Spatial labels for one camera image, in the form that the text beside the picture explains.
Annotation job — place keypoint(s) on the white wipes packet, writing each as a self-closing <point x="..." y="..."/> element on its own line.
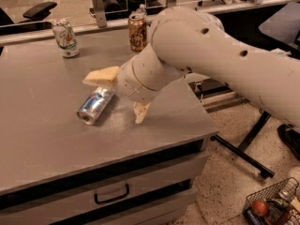
<point x="281" y="52"/>

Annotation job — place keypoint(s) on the black shoe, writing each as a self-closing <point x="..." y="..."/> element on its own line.
<point x="290" y="138"/>

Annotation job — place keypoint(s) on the black metal floor frame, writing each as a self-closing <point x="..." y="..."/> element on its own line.
<point x="240" y="150"/>

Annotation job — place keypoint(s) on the clear plastic water bottle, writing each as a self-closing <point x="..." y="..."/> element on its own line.
<point x="142" y="10"/>

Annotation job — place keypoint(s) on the black wire basket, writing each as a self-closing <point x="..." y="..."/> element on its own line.
<point x="283" y="204"/>

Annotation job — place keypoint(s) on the orange brown soda can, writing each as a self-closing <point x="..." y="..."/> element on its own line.
<point x="137" y="31"/>

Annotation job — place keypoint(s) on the white green 7up can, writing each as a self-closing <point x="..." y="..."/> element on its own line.
<point x="65" y="38"/>

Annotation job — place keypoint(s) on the red bull can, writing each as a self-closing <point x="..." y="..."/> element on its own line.
<point x="95" y="104"/>

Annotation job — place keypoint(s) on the red apple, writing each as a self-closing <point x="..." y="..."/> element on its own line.
<point x="260" y="208"/>

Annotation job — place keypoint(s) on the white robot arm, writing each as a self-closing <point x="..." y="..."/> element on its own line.
<point x="183" y="40"/>

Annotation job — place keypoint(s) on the grey drawer with black handle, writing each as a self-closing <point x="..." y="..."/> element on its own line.
<point x="149" y="196"/>

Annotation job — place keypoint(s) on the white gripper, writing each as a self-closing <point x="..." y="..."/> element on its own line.
<point x="127" y="82"/>

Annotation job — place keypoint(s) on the grey side shelf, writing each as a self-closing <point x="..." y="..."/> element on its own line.
<point x="205" y="87"/>

